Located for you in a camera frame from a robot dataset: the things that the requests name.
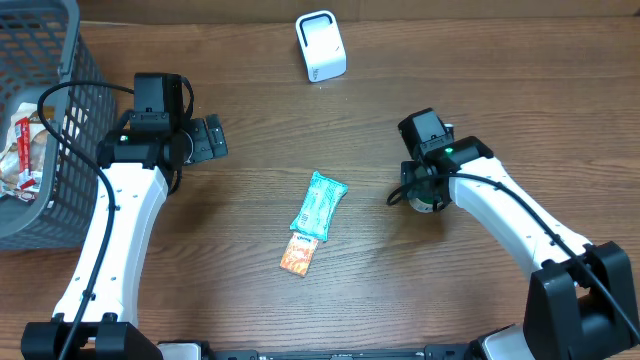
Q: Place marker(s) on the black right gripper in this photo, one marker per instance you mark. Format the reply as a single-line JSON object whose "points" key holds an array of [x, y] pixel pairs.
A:
{"points": [[411, 180]]}

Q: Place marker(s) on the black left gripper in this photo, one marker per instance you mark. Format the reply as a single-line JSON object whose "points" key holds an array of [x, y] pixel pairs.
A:
{"points": [[206, 138]]}

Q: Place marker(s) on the green lid jar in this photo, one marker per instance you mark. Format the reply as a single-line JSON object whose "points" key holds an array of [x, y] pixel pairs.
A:
{"points": [[423, 203]]}

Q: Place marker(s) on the teal snack packet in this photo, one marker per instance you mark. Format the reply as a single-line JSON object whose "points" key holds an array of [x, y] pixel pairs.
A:
{"points": [[319, 206]]}

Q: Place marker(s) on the orange small packet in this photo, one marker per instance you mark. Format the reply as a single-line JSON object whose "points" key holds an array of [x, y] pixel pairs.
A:
{"points": [[298, 254]]}

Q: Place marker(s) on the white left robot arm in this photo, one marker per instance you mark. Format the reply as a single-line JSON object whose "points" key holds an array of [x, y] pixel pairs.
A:
{"points": [[138, 165]]}

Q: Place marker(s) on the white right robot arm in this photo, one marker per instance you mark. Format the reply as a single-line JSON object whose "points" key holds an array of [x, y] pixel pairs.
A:
{"points": [[581, 301]]}

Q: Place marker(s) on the white barcode scanner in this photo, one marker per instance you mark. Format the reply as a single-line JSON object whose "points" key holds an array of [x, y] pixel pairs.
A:
{"points": [[321, 45]]}

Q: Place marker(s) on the red stick packet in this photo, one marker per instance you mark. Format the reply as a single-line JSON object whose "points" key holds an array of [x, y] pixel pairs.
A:
{"points": [[22, 132]]}

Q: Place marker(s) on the beige cookie pouch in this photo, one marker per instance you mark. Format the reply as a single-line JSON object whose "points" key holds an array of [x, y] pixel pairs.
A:
{"points": [[10, 159]]}

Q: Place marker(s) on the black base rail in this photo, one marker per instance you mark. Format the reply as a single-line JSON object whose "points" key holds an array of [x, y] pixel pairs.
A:
{"points": [[320, 354]]}

